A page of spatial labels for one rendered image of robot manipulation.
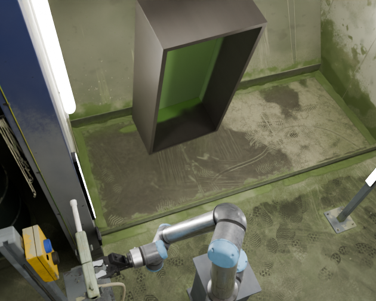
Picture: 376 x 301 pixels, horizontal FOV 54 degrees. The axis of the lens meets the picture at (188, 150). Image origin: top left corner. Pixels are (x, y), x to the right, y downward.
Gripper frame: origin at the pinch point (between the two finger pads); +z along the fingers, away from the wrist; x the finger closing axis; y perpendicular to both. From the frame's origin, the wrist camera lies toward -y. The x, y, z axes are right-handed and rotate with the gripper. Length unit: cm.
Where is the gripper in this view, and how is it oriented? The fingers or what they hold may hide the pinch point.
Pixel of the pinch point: (87, 273)
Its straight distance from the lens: 180.3
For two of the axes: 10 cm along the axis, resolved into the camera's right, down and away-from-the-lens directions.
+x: -3.6, -7.8, 5.2
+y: -0.8, 5.8, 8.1
